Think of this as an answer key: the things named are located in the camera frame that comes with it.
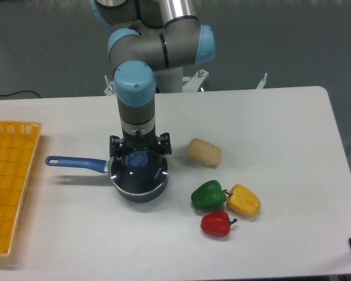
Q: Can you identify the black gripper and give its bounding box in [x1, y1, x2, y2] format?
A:
[109, 127, 172, 166]

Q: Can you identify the glass lid blue knob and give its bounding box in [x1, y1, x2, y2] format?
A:
[108, 151, 170, 201]

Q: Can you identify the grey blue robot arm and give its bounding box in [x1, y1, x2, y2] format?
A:
[91, 1, 215, 165]

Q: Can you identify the beige bread loaf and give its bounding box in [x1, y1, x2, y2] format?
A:
[187, 138, 222, 167]

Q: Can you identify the green bell pepper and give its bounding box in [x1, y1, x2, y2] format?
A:
[191, 180, 226, 210]

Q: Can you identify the red bell pepper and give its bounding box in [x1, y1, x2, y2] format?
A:
[200, 211, 238, 237]

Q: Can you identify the yellow bell pepper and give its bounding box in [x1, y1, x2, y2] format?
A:
[223, 184, 261, 217]

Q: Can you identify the yellow woven basket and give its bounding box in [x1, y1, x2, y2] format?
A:
[0, 120, 42, 256]

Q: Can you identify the blue saucepan with handle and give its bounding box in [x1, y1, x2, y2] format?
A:
[44, 152, 170, 203]

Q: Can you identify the black cable on floor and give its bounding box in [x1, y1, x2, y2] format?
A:
[0, 90, 42, 98]

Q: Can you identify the white bracket right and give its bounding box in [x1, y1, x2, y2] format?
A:
[256, 72, 268, 90]

